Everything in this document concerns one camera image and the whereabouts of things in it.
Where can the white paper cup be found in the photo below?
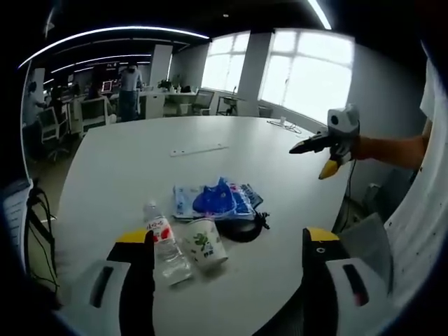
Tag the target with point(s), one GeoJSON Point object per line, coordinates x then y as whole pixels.
{"type": "Point", "coordinates": [206, 243]}

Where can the potted plant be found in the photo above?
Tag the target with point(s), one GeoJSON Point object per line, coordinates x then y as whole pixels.
{"type": "Point", "coordinates": [164, 85]}

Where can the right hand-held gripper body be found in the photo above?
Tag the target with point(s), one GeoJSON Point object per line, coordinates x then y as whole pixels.
{"type": "Point", "coordinates": [344, 131]}

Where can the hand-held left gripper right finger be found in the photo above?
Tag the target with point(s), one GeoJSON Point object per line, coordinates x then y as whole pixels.
{"type": "Point", "coordinates": [336, 280]}

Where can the clear plastic water bottle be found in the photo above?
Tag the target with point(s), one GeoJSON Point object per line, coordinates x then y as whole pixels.
{"type": "Point", "coordinates": [164, 241]}

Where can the white table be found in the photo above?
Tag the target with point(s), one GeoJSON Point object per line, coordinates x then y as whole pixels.
{"type": "Point", "coordinates": [217, 164]}

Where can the white office desk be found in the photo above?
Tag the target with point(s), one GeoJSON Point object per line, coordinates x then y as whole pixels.
{"type": "Point", "coordinates": [168, 99]}

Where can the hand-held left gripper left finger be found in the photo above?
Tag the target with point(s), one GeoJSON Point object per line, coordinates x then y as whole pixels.
{"type": "Point", "coordinates": [105, 280]}

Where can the person in white shirt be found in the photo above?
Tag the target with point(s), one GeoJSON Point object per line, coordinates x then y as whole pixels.
{"type": "Point", "coordinates": [416, 210]}

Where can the blue printed plastic bag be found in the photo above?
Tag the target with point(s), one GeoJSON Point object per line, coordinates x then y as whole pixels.
{"type": "Point", "coordinates": [218, 201]}

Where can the white strip on table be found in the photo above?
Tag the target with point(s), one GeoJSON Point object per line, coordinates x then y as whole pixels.
{"type": "Point", "coordinates": [199, 150]}

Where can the office chair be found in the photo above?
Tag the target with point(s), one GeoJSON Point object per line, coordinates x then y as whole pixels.
{"type": "Point", "coordinates": [204, 102]}
{"type": "Point", "coordinates": [50, 131]}
{"type": "Point", "coordinates": [94, 112]}

